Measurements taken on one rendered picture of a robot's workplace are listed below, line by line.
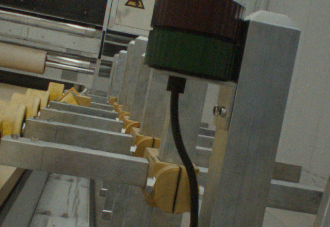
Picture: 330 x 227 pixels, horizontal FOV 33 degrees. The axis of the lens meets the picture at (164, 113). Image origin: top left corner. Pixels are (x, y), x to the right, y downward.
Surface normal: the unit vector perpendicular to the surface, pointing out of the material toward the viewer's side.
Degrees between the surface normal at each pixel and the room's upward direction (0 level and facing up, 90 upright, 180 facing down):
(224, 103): 90
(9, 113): 53
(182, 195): 90
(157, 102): 90
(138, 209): 90
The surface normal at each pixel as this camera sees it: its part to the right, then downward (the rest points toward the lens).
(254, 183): 0.13, 0.07
